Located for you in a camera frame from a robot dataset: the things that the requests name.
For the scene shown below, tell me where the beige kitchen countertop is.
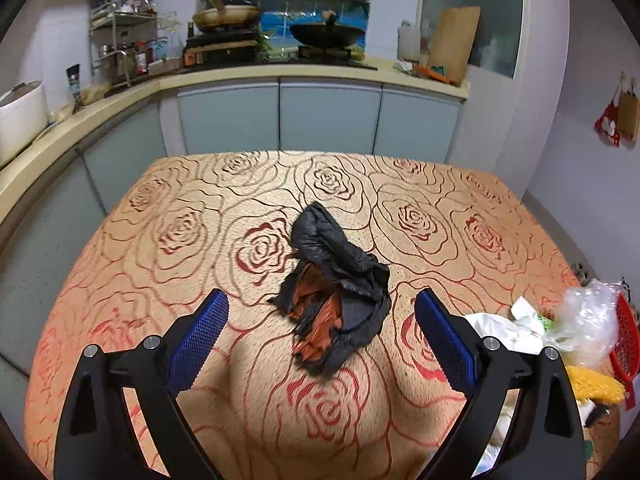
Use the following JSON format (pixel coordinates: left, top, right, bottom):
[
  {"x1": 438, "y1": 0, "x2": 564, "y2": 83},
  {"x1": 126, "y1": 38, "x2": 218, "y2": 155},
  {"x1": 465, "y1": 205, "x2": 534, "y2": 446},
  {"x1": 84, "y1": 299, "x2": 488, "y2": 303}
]
[{"x1": 0, "y1": 57, "x2": 471, "y2": 231}]

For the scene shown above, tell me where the rose patterned tablecloth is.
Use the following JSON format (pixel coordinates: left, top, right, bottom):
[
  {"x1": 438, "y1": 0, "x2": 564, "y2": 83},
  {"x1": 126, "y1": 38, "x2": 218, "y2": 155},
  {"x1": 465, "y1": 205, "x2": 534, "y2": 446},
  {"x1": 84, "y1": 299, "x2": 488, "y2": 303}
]
[{"x1": 24, "y1": 150, "x2": 626, "y2": 480}]

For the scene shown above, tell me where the red plastic basket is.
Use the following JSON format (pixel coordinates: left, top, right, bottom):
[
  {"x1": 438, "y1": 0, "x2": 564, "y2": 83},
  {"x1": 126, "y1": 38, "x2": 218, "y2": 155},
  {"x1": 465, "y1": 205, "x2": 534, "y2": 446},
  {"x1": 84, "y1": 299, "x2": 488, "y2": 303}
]
[{"x1": 609, "y1": 292, "x2": 640, "y2": 386}]

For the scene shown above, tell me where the black wok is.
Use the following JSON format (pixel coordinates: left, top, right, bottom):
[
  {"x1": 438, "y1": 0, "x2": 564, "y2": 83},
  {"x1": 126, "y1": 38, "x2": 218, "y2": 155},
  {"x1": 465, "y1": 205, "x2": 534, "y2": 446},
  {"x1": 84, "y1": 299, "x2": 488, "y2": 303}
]
[{"x1": 289, "y1": 10, "x2": 366, "y2": 50}]

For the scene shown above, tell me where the clear plastic bag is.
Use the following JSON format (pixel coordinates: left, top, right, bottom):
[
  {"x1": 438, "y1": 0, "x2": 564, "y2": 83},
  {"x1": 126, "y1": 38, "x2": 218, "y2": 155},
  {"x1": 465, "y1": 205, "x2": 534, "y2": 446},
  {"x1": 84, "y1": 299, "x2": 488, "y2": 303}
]
[{"x1": 550, "y1": 280, "x2": 621, "y2": 368}]

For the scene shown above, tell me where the white tissue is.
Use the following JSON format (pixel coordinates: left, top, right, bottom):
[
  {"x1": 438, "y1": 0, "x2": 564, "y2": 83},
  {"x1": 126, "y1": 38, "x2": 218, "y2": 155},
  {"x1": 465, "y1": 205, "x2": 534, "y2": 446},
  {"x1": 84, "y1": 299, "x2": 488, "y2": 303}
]
[{"x1": 465, "y1": 296, "x2": 551, "y2": 361}]

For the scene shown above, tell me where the grey kitchen cabinet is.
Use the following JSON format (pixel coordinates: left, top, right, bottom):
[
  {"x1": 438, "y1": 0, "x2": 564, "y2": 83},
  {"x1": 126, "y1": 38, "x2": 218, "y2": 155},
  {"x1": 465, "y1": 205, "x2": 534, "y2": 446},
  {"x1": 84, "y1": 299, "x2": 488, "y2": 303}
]
[{"x1": 0, "y1": 77, "x2": 463, "y2": 396}]

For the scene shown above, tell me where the red hanging decoration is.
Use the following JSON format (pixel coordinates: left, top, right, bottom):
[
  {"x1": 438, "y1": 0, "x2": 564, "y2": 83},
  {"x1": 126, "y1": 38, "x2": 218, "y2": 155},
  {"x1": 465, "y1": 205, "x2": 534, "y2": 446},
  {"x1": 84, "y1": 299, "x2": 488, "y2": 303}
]
[{"x1": 594, "y1": 91, "x2": 622, "y2": 148}]

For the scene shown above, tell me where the orange kitchen tool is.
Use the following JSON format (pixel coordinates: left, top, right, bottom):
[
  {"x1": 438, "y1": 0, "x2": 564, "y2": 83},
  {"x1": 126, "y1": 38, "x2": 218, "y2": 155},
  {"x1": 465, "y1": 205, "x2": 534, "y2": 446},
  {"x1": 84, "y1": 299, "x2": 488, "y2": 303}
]
[{"x1": 412, "y1": 64, "x2": 453, "y2": 83}]

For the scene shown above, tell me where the white rice cooker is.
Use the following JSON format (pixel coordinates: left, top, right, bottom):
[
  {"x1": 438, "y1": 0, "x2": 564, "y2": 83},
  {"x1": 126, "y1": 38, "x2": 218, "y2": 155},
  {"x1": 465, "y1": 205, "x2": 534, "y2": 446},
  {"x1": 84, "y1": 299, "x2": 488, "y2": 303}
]
[{"x1": 0, "y1": 80, "x2": 48, "y2": 161}]

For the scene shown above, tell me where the white plastic jug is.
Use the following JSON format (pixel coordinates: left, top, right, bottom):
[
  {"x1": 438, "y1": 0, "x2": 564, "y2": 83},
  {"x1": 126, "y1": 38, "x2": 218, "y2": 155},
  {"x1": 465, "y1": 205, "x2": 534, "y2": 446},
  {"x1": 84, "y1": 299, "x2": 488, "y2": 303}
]
[{"x1": 397, "y1": 21, "x2": 422, "y2": 62}]

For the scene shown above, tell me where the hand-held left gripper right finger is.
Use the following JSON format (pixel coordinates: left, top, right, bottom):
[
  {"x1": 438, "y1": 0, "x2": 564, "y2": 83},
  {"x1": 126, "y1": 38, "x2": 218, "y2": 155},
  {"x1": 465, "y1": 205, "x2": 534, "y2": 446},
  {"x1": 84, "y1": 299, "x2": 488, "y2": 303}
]
[{"x1": 415, "y1": 287, "x2": 586, "y2": 480}]

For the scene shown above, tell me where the black plastic bag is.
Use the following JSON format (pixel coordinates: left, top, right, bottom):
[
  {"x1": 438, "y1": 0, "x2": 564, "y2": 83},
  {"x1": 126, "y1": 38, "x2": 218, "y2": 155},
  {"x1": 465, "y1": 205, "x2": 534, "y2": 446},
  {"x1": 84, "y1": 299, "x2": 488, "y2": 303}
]
[{"x1": 267, "y1": 202, "x2": 392, "y2": 377}]

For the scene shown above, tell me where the black induction cooker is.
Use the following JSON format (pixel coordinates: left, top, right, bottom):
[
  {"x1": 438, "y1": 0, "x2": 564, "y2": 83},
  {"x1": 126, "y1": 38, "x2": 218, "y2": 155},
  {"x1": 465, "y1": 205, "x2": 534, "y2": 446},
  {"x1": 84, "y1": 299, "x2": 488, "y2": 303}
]
[{"x1": 182, "y1": 30, "x2": 261, "y2": 66}]

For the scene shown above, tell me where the gas stove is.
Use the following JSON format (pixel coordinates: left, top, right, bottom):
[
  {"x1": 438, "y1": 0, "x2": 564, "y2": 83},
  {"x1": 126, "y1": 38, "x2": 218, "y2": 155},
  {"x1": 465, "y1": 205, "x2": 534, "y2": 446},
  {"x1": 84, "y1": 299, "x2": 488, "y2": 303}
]
[{"x1": 297, "y1": 45, "x2": 353, "y2": 61}]

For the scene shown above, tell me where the metal spice rack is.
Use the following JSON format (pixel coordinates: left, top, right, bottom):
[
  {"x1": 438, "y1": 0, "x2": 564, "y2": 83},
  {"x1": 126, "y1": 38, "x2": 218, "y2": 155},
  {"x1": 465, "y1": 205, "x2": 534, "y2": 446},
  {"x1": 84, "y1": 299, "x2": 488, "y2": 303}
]
[{"x1": 89, "y1": 0, "x2": 168, "y2": 86}]

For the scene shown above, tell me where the blue backsplash picture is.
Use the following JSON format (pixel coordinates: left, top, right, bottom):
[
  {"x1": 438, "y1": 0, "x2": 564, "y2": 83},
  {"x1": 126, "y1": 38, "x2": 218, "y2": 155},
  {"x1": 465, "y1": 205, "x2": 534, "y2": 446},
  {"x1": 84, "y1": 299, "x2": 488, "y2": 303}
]
[{"x1": 260, "y1": 0, "x2": 368, "y2": 56}]

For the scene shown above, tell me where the brown paper bag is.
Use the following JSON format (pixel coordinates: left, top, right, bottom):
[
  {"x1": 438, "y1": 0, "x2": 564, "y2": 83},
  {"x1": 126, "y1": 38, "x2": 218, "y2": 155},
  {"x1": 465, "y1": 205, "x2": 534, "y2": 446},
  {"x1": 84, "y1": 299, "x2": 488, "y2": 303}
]
[{"x1": 617, "y1": 75, "x2": 640, "y2": 142}]

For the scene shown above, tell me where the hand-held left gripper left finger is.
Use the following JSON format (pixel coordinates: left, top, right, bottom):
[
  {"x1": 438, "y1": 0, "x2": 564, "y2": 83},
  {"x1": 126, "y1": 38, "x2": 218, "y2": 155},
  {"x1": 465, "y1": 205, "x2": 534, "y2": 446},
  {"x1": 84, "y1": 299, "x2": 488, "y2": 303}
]
[{"x1": 52, "y1": 288, "x2": 231, "y2": 480}]

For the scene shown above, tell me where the wooden cutting board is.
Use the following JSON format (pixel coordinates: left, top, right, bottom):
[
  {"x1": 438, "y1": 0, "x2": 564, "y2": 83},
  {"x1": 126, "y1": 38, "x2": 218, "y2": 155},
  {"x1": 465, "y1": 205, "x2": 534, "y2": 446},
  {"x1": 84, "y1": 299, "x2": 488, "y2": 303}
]
[{"x1": 427, "y1": 6, "x2": 482, "y2": 86}]

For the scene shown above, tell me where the beige pan with wooden handle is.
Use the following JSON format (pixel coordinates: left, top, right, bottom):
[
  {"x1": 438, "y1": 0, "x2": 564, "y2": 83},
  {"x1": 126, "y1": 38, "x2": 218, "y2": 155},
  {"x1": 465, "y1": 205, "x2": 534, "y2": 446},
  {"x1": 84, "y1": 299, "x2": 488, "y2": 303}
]
[{"x1": 192, "y1": 0, "x2": 263, "y2": 31}]

